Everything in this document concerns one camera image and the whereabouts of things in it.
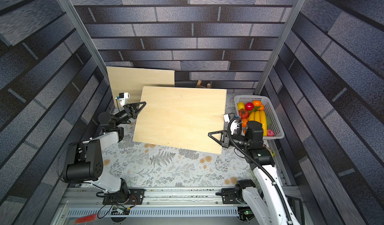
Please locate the floral tablecloth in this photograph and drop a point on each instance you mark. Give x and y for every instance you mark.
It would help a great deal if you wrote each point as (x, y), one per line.
(149, 165)

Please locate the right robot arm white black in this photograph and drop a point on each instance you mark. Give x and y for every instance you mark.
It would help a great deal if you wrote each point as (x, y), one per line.
(268, 203)

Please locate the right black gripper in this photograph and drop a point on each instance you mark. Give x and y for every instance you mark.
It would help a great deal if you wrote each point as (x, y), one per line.
(225, 138)

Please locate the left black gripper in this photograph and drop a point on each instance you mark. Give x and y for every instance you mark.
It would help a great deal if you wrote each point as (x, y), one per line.
(133, 112)

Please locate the small orange toy fruit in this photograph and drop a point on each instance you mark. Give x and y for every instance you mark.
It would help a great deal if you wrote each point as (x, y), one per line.
(244, 122)

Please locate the plywood board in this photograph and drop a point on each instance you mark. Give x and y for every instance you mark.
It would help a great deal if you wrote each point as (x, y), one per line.
(132, 81)
(181, 118)

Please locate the yellow toy lemon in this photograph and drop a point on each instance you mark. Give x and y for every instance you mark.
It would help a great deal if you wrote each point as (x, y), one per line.
(240, 106)

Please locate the white plastic basket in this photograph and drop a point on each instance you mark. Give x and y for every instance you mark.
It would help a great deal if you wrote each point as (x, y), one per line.
(275, 124)

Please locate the red toy apple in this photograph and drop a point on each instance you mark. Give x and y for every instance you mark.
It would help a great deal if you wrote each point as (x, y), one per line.
(249, 106)

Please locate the aluminium rail base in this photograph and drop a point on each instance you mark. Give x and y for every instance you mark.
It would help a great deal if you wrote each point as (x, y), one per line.
(167, 206)

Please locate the yellow toy banana bunch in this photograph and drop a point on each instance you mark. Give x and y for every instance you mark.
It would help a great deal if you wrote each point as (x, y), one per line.
(260, 116)

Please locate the orange toy fruit top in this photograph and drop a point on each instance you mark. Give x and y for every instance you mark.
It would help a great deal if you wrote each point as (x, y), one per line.
(258, 106)

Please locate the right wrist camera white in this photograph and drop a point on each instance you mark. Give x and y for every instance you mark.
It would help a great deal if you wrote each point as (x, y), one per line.
(231, 118)

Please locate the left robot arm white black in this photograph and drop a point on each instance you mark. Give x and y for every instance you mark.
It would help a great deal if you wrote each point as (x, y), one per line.
(84, 160)

